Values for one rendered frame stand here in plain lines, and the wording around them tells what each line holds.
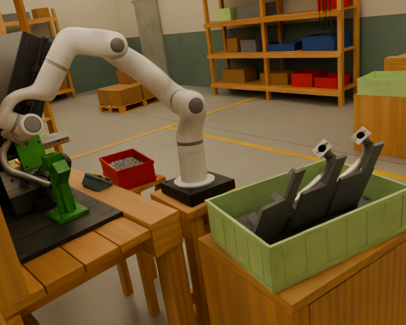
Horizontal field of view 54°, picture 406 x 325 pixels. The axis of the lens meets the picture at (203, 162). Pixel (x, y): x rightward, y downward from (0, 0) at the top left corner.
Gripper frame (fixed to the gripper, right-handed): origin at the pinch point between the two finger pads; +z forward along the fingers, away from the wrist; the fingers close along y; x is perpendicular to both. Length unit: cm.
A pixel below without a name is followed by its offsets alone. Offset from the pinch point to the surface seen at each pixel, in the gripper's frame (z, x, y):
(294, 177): -105, 1, -61
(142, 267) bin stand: 19, 28, -94
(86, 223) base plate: -27, 25, -35
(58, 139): 14.5, -14.6, -21.8
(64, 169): -26.9, 8.7, -18.7
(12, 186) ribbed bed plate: 5.5, 16.8, -10.4
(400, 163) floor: -3, -149, -321
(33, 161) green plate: 3.4, 3.6, -13.4
